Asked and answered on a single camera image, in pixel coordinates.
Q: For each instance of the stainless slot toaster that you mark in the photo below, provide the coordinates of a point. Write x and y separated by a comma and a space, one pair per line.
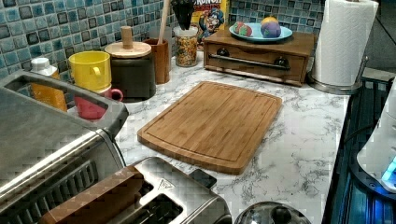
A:
168, 196

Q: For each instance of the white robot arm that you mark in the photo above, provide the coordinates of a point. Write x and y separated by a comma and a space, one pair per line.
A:
374, 164

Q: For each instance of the toast slice in toaster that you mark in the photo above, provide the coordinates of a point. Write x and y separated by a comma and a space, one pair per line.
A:
100, 202

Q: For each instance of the stainless toaster oven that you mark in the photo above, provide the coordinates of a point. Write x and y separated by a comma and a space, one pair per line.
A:
49, 156

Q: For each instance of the bamboo cutting board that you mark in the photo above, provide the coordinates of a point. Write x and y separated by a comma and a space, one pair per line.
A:
215, 126

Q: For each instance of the brown wooden utensil holder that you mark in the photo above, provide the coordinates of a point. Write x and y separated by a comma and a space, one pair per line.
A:
160, 54

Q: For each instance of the clear cereal jar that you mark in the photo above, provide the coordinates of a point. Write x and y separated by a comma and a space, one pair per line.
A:
186, 46

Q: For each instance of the dark canister wooden lid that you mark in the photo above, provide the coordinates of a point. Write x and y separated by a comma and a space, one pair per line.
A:
132, 67

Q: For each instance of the toy strawberry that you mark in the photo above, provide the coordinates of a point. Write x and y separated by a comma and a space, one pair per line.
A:
245, 30
237, 26

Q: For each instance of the cereal box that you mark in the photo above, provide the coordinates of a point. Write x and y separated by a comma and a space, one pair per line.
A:
208, 17

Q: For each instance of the wooden drawer box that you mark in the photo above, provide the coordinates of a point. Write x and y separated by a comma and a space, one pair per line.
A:
283, 61

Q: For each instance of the purple toy eggplant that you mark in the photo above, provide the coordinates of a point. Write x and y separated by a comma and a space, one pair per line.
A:
270, 29

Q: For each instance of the pink ceramic mug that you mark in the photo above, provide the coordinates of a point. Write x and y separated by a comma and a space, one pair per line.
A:
89, 110

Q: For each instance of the wooden spatula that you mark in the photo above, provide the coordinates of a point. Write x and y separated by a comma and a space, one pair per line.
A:
166, 6

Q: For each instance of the yellow plastic mug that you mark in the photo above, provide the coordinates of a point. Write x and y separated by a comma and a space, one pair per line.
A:
91, 70

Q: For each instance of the yellow toy fruit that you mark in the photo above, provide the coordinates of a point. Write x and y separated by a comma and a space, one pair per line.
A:
269, 19

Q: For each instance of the light blue plate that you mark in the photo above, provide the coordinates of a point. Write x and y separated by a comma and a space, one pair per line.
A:
257, 35

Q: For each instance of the steel pot lid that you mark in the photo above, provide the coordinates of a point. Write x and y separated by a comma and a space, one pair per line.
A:
271, 213

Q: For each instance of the orange bottle white cap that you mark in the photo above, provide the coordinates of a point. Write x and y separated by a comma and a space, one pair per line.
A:
45, 94

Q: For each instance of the metal paper towel holder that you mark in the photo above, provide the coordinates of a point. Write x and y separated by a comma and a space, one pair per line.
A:
339, 90

